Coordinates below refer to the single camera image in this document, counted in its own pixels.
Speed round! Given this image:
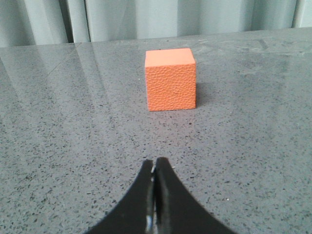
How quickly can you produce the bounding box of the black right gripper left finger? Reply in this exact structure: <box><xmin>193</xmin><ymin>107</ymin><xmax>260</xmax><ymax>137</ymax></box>
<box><xmin>87</xmin><ymin>160</ymin><xmax>154</xmax><ymax>234</ymax></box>

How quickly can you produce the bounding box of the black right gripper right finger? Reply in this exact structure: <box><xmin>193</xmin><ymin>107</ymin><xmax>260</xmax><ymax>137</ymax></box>
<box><xmin>155</xmin><ymin>157</ymin><xmax>234</xmax><ymax>234</ymax></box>

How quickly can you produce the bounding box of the orange foam cube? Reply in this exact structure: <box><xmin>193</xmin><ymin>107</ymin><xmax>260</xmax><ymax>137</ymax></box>
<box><xmin>145</xmin><ymin>48</ymin><xmax>196</xmax><ymax>111</ymax></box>

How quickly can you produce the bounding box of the pale green curtain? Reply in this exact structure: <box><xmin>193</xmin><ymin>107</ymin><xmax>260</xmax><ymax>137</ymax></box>
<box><xmin>0</xmin><ymin>0</ymin><xmax>312</xmax><ymax>47</ymax></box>

